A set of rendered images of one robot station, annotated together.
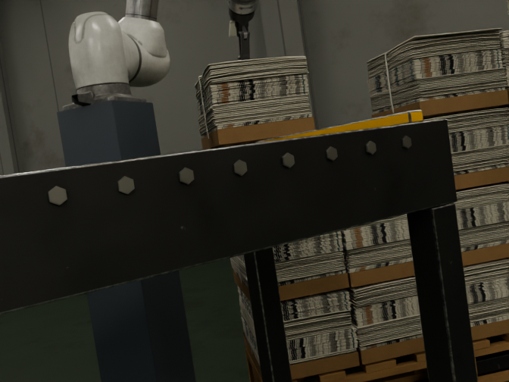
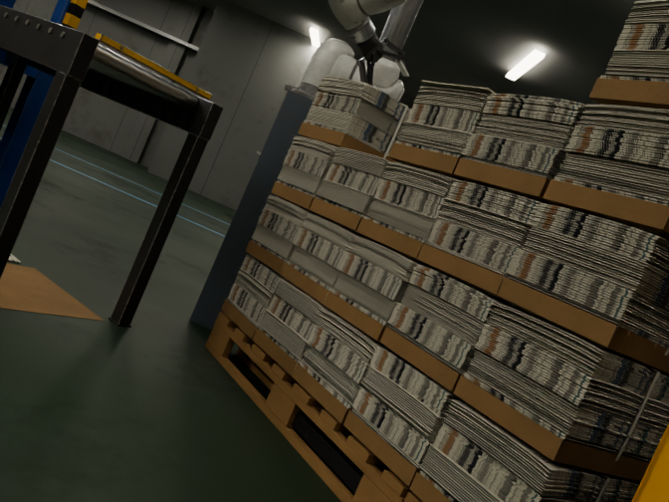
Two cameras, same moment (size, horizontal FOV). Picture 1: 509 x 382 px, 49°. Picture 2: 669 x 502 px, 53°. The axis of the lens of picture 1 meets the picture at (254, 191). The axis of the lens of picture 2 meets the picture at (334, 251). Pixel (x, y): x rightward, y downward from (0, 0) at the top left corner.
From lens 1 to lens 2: 2.40 m
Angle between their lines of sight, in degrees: 65
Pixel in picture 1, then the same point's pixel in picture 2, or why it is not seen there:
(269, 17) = not seen: outside the picture
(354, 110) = not seen: outside the picture
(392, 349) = (268, 344)
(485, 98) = (436, 158)
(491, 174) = (399, 239)
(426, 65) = (418, 112)
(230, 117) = (313, 117)
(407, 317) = (287, 326)
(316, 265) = (278, 244)
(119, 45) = (329, 61)
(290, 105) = (341, 121)
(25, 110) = not seen: hidden behind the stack
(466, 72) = (439, 126)
